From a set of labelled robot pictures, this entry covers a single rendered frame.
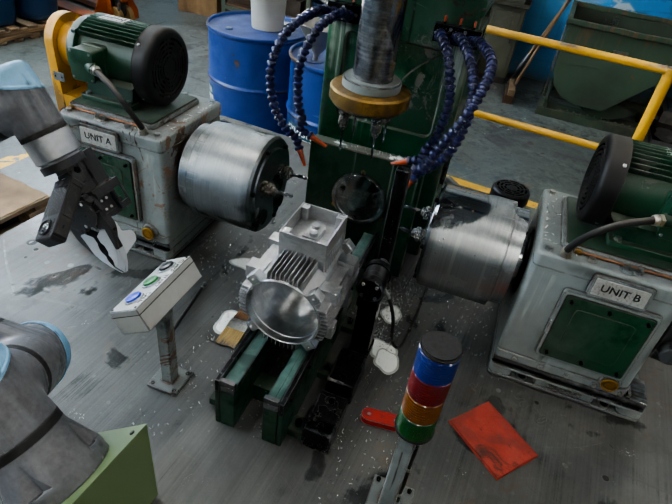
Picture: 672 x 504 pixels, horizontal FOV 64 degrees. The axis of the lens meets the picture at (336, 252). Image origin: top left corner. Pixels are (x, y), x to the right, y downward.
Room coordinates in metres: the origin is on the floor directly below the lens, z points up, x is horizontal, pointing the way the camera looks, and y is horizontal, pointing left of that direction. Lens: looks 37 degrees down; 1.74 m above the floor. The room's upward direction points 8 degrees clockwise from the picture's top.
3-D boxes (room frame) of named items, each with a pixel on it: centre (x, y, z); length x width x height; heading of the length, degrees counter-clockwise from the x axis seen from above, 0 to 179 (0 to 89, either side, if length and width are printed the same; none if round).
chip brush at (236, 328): (0.94, 0.20, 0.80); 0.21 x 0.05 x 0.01; 167
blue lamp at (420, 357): (0.53, -0.16, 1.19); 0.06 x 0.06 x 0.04
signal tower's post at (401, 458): (0.53, -0.16, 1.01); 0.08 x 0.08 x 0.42; 75
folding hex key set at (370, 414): (0.70, -0.14, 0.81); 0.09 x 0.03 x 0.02; 82
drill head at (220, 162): (1.22, 0.33, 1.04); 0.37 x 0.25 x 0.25; 75
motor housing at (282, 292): (0.85, 0.06, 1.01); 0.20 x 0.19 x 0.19; 165
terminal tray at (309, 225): (0.89, 0.05, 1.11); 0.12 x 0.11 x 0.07; 165
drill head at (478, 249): (1.04, -0.33, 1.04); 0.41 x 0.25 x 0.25; 75
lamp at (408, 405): (0.53, -0.16, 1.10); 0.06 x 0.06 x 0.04
